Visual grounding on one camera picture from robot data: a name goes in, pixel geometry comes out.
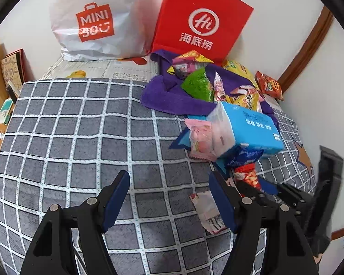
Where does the grey checked blanket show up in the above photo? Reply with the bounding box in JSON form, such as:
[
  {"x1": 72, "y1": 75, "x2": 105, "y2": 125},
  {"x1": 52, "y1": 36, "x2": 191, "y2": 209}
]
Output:
[{"x1": 0, "y1": 77, "x2": 317, "y2": 275}]

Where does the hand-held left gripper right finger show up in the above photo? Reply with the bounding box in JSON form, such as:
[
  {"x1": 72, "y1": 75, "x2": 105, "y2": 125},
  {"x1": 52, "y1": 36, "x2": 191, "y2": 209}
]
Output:
[{"x1": 209, "y1": 170, "x2": 319, "y2": 275}]

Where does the brown wooden door trim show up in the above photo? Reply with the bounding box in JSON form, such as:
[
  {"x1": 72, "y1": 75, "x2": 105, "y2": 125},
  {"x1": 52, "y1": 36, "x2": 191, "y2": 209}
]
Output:
[{"x1": 277, "y1": 6, "x2": 334, "y2": 94}]

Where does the brown wooden baseboard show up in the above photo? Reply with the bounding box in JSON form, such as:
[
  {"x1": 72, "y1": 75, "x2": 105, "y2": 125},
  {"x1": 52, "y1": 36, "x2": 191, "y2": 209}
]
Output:
[{"x1": 331, "y1": 223, "x2": 344, "y2": 239}]

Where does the blue tissue pack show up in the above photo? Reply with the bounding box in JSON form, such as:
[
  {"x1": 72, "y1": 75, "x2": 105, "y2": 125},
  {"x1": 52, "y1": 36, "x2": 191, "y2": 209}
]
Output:
[{"x1": 208, "y1": 102, "x2": 286, "y2": 159}]

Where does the red paper bag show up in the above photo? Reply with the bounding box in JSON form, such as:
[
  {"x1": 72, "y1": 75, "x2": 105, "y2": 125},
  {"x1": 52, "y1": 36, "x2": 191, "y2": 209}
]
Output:
[{"x1": 150, "y1": 0, "x2": 254, "y2": 66}]

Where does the light blue snack packet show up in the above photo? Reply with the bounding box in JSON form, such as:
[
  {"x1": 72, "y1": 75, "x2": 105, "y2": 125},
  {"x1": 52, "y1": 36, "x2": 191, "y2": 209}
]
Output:
[{"x1": 169, "y1": 128, "x2": 191, "y2": 151}]

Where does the purple towel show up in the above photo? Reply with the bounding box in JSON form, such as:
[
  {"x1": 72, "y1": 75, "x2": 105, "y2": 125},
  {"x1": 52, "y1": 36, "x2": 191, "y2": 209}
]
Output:
[{"x1": 140, "y1": 50, "x2": 280, "y2": 129}]

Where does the white plastic shopping bag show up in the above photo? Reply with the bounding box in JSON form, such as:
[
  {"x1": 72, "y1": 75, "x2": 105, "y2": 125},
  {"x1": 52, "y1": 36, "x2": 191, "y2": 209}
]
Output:
[{"x1": 49, "y1": 0, "x2": 152, "y2": 62}]

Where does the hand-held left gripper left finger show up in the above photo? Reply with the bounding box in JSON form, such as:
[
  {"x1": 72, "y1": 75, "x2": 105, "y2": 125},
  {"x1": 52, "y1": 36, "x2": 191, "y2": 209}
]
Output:
[{"x1": 19, "y1": 170, "x2": 131, "y2": 275}]

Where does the red orange snack packet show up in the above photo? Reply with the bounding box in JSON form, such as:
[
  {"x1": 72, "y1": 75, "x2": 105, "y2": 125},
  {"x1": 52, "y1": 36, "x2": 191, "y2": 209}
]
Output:
[{"x1": 255, "y1": 71, "x2": 284, "y2": 101}]

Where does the teal box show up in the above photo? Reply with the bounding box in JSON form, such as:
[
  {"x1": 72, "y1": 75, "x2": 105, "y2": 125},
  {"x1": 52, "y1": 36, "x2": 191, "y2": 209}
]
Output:
[{"x1": 0, "y1": 97, "x2": 16, "y2": 125}]

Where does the green snack packet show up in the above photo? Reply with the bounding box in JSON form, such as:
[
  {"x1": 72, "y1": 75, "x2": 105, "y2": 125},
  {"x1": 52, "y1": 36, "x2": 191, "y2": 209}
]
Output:
[{"x1": 180, "y1": 68, "x2": 214, "y2": 102}]

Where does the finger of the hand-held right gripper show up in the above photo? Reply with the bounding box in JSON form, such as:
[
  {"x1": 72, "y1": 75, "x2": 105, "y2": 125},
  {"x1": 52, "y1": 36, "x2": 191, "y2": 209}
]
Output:
[
  {"x1": 236, "y1": 181, "x2": 279, "y2": 206},
  {"x1": 256, "y1": 177, "x2": 281, "y2": 197}
]

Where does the pink yellow snack packet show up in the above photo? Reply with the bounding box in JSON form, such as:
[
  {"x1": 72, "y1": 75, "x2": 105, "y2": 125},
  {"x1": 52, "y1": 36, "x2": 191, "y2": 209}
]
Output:
[{"x1": 168, "y1": 51, "x2": 215, "y2": 79}]

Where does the dark blue snack packet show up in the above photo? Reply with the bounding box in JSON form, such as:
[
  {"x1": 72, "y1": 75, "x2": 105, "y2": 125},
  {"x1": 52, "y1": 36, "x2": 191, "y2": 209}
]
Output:
[{"x1": 216, "y1": 145, "x2": 264, "y2": 175}]

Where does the pale pink snack packet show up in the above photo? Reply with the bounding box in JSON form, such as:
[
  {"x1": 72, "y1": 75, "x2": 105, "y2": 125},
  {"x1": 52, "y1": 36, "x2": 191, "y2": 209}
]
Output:
[{"x1": 185, "y1": 117, "x2": 218, "y2": 161}]

